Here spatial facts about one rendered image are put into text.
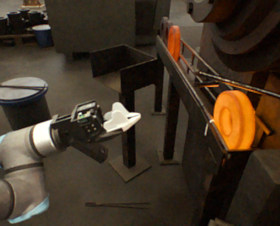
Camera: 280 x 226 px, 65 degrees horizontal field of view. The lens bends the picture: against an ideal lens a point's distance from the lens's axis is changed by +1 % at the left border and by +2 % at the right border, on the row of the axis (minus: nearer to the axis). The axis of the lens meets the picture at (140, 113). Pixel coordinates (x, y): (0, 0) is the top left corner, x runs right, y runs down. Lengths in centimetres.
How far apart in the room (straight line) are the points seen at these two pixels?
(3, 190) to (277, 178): 52
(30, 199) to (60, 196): 78
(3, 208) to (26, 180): 8
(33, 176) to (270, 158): 51
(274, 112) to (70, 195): 111
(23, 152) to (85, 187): 81
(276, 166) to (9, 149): 57
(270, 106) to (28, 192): 59
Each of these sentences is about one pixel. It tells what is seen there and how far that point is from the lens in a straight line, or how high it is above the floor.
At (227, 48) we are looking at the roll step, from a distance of 50.
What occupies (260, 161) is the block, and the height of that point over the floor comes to 80.
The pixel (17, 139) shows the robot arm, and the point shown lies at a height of 72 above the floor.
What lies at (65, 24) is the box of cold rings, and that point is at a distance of 295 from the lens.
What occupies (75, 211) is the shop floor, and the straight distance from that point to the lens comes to 130.
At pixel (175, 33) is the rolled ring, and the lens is 119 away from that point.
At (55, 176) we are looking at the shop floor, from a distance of 148.
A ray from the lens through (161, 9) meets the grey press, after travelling 346.
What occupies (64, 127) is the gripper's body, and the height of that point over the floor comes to 74.
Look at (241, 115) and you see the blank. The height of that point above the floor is 80.
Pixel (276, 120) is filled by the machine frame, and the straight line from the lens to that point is 57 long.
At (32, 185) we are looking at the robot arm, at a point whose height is 64.
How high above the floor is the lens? 108
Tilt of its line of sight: 35 degrees down
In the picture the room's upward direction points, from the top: straight up
